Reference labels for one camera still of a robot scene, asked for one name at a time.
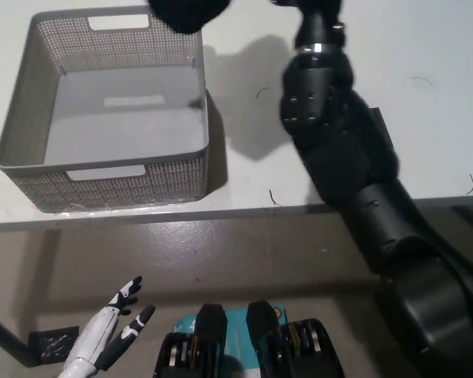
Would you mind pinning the black ribbed robot body block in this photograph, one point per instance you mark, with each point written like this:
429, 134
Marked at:
189, 346
299, 346

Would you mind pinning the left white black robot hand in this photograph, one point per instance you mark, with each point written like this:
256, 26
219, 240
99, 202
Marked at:
102, 330

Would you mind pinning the black table foot plate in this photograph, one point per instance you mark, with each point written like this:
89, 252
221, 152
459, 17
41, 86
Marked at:
55, 344

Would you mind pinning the black table leg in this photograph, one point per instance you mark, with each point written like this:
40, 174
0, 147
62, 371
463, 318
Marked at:
4, 328

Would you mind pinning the clear adhesive tape strip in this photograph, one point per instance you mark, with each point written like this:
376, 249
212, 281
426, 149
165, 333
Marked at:
102, 208

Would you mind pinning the black t shirt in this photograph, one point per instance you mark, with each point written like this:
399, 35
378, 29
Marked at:
185, 15

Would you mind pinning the grey perforated plastic basket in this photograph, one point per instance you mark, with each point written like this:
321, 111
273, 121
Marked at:
110, 118

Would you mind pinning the black table frame bar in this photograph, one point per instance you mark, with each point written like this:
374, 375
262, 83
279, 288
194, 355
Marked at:
471, 210

